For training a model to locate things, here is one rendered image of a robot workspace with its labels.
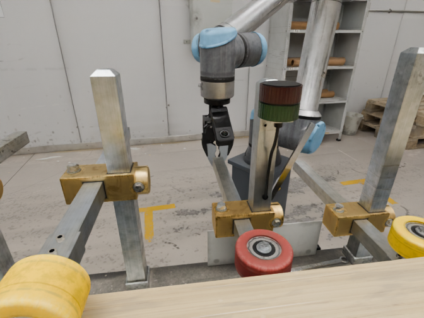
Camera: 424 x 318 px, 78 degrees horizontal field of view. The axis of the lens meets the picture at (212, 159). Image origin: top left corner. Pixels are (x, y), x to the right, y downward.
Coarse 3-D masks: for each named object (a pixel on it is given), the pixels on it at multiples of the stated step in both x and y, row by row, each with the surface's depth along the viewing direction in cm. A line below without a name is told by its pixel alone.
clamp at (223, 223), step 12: (216, 204) 52; (228, 204) 52; (240, 204) 52; (276, 204) 53; (216, 216) 49; (228, 216) 49; (240, 216) 49; (252, 216) 50; (264, 216) 50; (276, 216) 51; (216, 228) 50; (228, 228) 50; (264, 228) 51
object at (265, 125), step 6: (264, 84) 37; (270, 84) 37; (276, 84) 37; (282, 84) 37; (288, 84) 37; (294, 84) 37; (300, 84) 38; (264, 102) 37; (264, 120) 42; (264, 126) 43; (270, 126) 43; (276, 126) 39; (276, 132) 40; (276, 138) 40; (270, 156) 44; (270, 162) 45; (270, 168) 46; (264, 192) 48; (264, 198) 49
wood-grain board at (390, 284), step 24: (360, 264) 35; (384, 264) 35; (408, 264) 35; (168, 288) 31; (192, 288) 31; (216, 288) 31; (240, 288) 31; (264, 288) 31; (288, 288) 31; (312, 288) 31; (336, 288) 31; (360, 288) 31; (384, 288) 31; (408, 288) 31; (96, 312) 28; (120, 312) 28; (144, 312) 28; (168, 312) 28; (192, 312) 28; (216, 312) 28; (240, 312) 28; (264, 312) 28; (288, 312) 28; (312, 312) 28; (336, 312) 28; (360, 312) 28; (384, 312) 28; (408, 312) 28
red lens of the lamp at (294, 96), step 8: (264, 88) 36; (272, 88) 35; (280, 88) 35; (288, 88) 35; (296, 88) 35; (264, 96) 37; (272, 96) 36; (280, 96) 35; (288, 96) 35; (296, 96) 36
